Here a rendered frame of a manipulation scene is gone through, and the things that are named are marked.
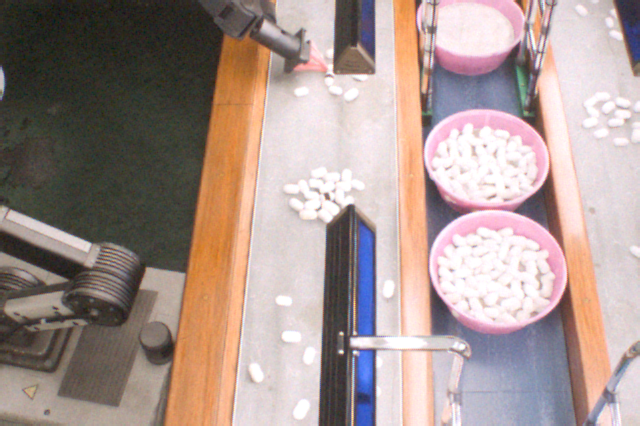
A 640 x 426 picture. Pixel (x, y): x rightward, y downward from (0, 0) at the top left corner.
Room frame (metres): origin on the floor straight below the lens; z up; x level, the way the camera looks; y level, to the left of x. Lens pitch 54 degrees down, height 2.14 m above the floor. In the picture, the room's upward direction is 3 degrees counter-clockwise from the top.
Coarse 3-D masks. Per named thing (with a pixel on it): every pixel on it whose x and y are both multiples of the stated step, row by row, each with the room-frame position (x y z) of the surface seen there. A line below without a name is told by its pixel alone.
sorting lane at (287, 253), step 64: (320, 0) 1.72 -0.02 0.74; (384, 0) 1.71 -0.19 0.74; (384, 64) 1.47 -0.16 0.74; (320, 128) 1.27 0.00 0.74; (384, 128) 1.26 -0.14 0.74; (256, 192) 1.10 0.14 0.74; (320, 192) 1.09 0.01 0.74; (384, 192) 1.08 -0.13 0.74; (256, 256) 0.94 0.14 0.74; (320, 256) 0.93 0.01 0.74; (384, 256) 0.92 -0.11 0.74; (256, 320) 0.79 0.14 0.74; (320, 320) 0.79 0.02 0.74; (384, 320) 0.78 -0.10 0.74; (256, 384) 0.66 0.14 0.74; (384, 384) 0.65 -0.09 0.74
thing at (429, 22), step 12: (432, 0) 1.33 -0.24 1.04; (432, 12) 1.33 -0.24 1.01; (420, 24) 1.49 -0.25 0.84; (432, 24) 1.33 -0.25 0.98; (420, 36) 1.49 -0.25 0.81; (432, 36) 1.33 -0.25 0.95; (420, 48) 1.49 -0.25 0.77; (432, 48) 1.33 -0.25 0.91; (420, 60) 1.49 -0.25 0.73; (432, 60) 1.33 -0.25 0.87; (420, 72) 1.46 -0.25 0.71; (432, 72) 1.34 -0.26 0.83; (420, 84) 1.42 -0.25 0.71; (420, 96) 1.38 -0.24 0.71
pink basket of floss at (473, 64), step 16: (448, 0) 1.70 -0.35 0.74; (480, 0) 1.69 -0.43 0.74; (496, 0) 1.67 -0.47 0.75; (512, 0) 1.64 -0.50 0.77; (512, 16) 1.62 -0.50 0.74; (512, 48) 1.51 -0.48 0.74; (448, 64) 1.49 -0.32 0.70; (464, 64) 1.47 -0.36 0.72; (480, 64) 1.47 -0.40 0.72; (496, 64) 1.49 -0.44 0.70
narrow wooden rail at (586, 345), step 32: (544, 64) 1.42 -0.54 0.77; (544, 96) 1.31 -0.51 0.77; (544, 128) 1.22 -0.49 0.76; (544, 192) 1.10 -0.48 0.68; (576, 192) 1.03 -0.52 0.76; (576, 224) 0.95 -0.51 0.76; (576, 256) 0.88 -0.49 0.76; (576, 288) 0.80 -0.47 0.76; (576, 320) 0.74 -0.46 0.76; (576, 352) 0.68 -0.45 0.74; (608, 352) 0.67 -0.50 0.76; (576, 384) 0.63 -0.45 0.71; (576, 416) 0.58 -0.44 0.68; (608, 416) 0.54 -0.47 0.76
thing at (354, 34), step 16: (336, 0) 1.32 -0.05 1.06; (352, 0) 1.26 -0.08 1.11; (368, 0) 1.30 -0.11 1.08; (336, 16) 1.27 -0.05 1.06; (352, 16) 1.21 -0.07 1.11; (368, 16) 1.25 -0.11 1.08; (336, 32) 1.22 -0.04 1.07; (352, 32) 1.17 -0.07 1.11; (368, 32) 1.21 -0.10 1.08; (336, 48) 1.18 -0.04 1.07; (352, 48) 1.13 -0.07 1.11; (368, 48) 1.16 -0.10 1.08; (336, 64) 1.13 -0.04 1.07; (352, 64) 1.13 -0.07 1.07; (368, 64) 1.13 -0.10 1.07
